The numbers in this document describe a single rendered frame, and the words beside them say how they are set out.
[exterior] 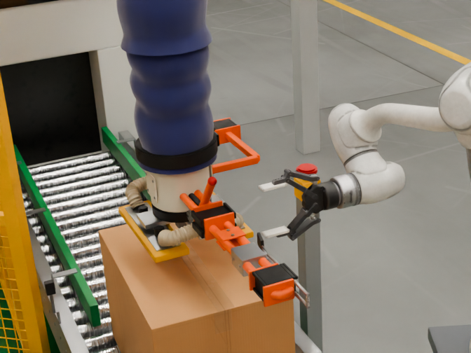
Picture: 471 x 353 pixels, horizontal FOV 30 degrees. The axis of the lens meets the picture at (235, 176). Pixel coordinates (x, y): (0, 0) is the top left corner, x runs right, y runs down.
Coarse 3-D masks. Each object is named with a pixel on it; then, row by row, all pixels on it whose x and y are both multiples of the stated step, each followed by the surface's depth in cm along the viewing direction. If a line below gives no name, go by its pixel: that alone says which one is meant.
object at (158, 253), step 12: (144, 204) 260; (132, 216) 253; (132, 228) 249; (144, 228) 246; (156, 228) 241; (168, 228) 246; (144, 240) 241; (156, 240) 240; (156, 252) 235; (168, 252) 234; (180, 252) 235
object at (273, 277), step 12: (276, 264) 199; (252, 276) 198; (264, 276) 195; (276, 276) 195; (288, 276) 194; (252, 288) 199; (264, 288) 191; (276, 288) 192; (264, 300) 192; (276, 300) 193
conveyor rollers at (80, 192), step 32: (64, 160) 430; (96, 160) 434; (64, 192) 397; (96, 192) 400; (32, 224) 374; (64, 224) 370; (96, 224) 367; (96, 256) 342; (64, 288) 322; (96, 288) 325; (96, 352) 285
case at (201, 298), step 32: (128, 256) 260; (192, 256) 257; (224, 256) 256; (128, 288) 244; (160, 288) 243; (192, 288) 242; (224, 288) 241; (128, 320) 256; (160, 320) 228; (192, 320) 228; (224, 320) 232; (256, 320) 236; (288, 320) 240; (128, 352) 268; (160, 352) 229; (192, 352) 232; (224, 352) 236; (256, 352) 240; (288, 352) 244
